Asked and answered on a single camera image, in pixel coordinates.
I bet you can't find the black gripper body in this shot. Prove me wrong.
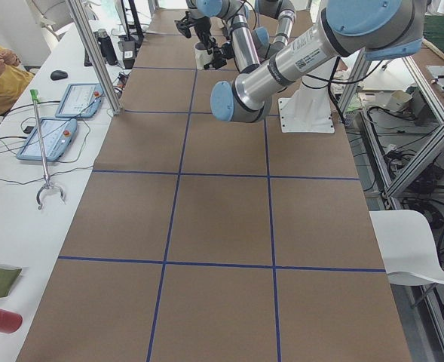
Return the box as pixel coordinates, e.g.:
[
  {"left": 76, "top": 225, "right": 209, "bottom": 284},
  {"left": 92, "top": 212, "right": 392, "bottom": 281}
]
[
  {"left": 192, "top": 17, "right": 211, "bottom": 34},
  {"left": 219, "top": 41, "right": 234, "bottom": 60}
]

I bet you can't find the white ceramic mug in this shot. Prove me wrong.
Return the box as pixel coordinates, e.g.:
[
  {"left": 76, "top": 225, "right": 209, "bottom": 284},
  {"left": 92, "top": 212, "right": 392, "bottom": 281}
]
[{"left": 194, "top": 42, "right": 213, "bottom": 70}]

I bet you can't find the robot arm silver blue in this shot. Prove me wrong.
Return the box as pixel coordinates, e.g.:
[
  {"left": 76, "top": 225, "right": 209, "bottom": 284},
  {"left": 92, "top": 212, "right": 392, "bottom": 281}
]
[
  {"left": 210, "top": 1, "right": 427, "bottom": 123},
  {"left": 175, "top": 1, "right": 296, "bottom": 73}
]

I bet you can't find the black water bottle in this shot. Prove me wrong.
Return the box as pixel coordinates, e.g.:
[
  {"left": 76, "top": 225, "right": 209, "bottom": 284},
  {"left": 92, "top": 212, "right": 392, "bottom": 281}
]
[{"left": 96, "top": 29, "right": 118, "bottom": 66}]

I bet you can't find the far blue teach pendant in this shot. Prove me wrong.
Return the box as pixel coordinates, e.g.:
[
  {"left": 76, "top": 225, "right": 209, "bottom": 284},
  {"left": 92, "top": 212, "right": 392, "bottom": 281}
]
[{"left": 55, "top": 83, "right": 104, "bottom": 118}]

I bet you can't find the blue teach pendant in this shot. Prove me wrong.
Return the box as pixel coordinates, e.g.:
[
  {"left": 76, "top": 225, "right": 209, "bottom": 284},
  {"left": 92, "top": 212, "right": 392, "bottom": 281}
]
[
  {"left": 55, "top": 83, "right": 104, "bottom": 118},
  {"left": 16, "top": 117, "right": 78, "bottom": 161}
]

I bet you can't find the black computer mouse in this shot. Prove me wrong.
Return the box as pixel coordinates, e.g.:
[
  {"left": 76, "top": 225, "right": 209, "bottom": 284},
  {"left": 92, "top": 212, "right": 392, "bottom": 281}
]
[{"left": 50, "top": 70, "right": 68, "bottom": 81}]

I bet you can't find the near blue teach pendant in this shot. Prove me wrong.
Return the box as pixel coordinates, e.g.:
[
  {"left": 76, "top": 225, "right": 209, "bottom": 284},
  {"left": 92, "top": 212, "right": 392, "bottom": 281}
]
[{"left": 16, "top": 117, "right": 78, "bottom": 161}]

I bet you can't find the metal reacher grabber tool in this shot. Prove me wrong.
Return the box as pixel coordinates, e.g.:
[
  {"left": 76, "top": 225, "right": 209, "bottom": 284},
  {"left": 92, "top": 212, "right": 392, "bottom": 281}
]
[{"left": 29, "top": 89, "right": 65, "bottom": 210}]

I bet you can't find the white chair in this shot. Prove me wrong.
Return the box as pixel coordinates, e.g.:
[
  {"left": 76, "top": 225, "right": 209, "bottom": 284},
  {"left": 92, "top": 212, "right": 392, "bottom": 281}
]
[{"left": 369, "top": 210, "right": 444, "bottom": 286}]

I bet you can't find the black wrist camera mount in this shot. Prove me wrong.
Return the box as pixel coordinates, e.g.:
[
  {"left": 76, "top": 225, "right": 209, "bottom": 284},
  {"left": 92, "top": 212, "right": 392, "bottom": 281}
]
[{"left": 174, "top": 11, "right": 193, "bottom": 38}]

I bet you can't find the white central pedestal column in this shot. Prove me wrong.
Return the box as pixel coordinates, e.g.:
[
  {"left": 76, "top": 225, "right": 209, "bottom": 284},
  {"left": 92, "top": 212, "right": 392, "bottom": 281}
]
[{"left": 277, "top": 60, "right": 335, "bottom": 133}]

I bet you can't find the aluminium frame post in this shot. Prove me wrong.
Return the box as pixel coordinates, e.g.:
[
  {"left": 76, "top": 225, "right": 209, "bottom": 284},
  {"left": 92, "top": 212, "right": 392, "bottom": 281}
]
[{"left": 66, "top": 0, "right": 121, "bottom": 115}]

